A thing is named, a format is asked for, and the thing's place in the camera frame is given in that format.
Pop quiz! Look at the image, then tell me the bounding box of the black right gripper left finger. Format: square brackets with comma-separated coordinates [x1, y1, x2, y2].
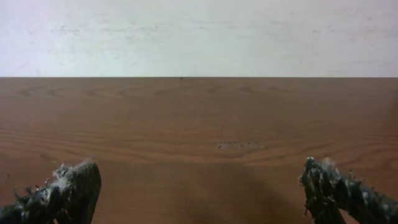
[1, 160, 101, 224]

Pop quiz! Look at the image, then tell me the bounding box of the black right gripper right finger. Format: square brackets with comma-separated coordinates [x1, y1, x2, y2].
[298, 156, 397, 224]

